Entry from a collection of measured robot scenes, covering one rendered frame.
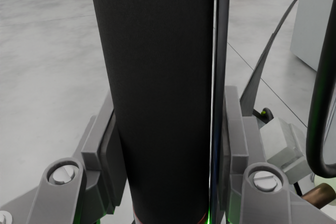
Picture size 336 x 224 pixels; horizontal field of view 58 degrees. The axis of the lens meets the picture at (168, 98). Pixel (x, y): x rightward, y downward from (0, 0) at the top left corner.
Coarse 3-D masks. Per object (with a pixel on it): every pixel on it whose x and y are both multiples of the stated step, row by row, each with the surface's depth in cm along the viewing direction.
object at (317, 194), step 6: (318, 186) 23; (324, 186) 23; (330, 186) 23; (306, 192) 23; (312, 192) 22; (318, 192) 22; (324, 192) 22; (330, 192) 22; (306, 198) 22; (312, 198) 22; (318, 198) 22; (324, 198) 22; (330, 198) 22; (312, 204) 22; (318, 204) 22; (324, 204) 22
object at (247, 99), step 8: (296, 0) 36; (288, 8) 37; (280, 24) 36; (272, 40) 36; (264, 48) 40; (264, 56) 37; (256, 64) 37; (256, 72) 37; (248, 80) 36; (256, 80) 43; (248, 88) 37; (256, 88) 48; (240, 96) 37; (248, 96) 40; (240, 104) 36; (248, 104) 43; (248, 112) 46
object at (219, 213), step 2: (218, 192) 37; (218, 194) 38; (218, 196) 38; (218, 198) 38; (218, 200) 38; (218, 202) 38; (218, 204) 38; (218, 206) 39; (218, 208) 39; (218, 210) 39; (218, 212) 39; (220, 212) 40; (222, 212) 41; (218, 214) 39; (220, 214) 40; (222, 214) 41; (218, 216) 40; (220, 216) 40; (222, 216) 41; (218, 218) 40; (220, 218) 41; (216, 220) 39; (218, 220) 40; (220, 220) 41; (216, 222) 39; (218, 222) 40; (220, 222) 41
